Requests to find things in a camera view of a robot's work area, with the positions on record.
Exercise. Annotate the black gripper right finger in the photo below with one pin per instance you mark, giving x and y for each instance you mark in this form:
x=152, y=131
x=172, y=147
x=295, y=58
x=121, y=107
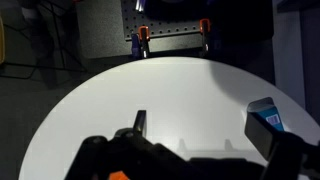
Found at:
x=260, y=135

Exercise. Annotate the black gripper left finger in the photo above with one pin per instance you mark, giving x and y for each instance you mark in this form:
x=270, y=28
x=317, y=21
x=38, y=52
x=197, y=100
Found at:
x=140, y=120

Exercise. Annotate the purple clamp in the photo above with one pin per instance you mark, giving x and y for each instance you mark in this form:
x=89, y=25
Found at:
x=135, y=45

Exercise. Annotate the orange and black clamp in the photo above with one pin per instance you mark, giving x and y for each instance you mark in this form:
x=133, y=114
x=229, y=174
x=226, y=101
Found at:
x=204, y=28
x=144, y=35

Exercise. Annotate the grey perforated mounting board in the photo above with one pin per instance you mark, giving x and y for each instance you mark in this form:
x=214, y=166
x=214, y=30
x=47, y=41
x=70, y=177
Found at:
x=160, y=20

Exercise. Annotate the grey base plate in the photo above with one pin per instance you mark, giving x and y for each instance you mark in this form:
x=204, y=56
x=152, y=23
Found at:
x=100, y=30

